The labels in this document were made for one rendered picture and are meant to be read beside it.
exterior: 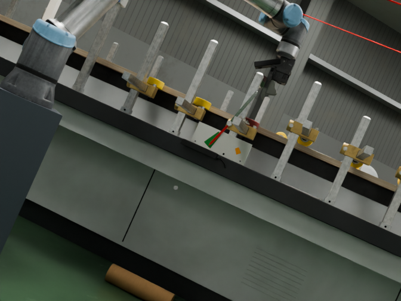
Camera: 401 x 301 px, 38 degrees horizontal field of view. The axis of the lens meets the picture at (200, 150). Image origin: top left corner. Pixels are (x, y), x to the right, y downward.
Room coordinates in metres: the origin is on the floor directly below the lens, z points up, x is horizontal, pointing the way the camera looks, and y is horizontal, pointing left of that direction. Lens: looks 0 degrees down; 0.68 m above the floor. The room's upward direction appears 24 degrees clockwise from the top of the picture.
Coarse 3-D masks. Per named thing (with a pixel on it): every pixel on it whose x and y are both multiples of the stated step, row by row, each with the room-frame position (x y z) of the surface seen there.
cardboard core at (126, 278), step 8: (112, 264) 2.52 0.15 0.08; (112, 272) 2.49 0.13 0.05; (120, 272) 2.49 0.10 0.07; (128, 272) 2.50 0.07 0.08; (112, 280) 2.49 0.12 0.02; (120, 280) 2.48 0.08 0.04; (128, 280) 2.48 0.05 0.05; (136, 280) 2.48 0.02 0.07; (144, 280) 2.49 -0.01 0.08; (128, 288) 2.48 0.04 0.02; (136, 288) 2.47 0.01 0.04; (144, 288) 2.46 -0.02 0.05; (152, 288) 2.47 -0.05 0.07; (160, 288) 2.48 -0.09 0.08; (144, 296) 2.46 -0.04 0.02; (152, 296) 2.45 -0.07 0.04; (160, 296) 2.45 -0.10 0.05; (168, 296) 2.45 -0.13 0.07
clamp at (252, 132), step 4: (228, 120) 2.58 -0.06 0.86; (228, 128) 2.59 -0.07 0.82; (232, 128) 2.57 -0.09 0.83; (236, 128) 2.57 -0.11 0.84; (248, 128) 2.56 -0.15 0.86; (252, 128) 2.56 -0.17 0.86; (236, 132) 2.57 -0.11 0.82; (240, 132) 2.56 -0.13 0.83; (248, 132) 2.56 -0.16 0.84; (252, 132) 2.56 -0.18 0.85; (256, 132) 2.58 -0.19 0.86; (244, 136) 2.58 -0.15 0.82; (248, 136) 2.56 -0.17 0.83; (252, 136) 2.55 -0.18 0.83
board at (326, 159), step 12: (12, 24) 2.98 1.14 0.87; (24, 24) 2.97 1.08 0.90; (96, 60) 2.89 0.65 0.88; (120, 72) 2.88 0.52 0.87; (132, 72) 2.85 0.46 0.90; (180, 96) 2.80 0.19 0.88; (216, 108) 2.77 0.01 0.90; (264, 132) 2.72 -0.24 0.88; (312, 156) 2.72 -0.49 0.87; (324, 156) 2.67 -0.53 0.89; (372, 180) 2.63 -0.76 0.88
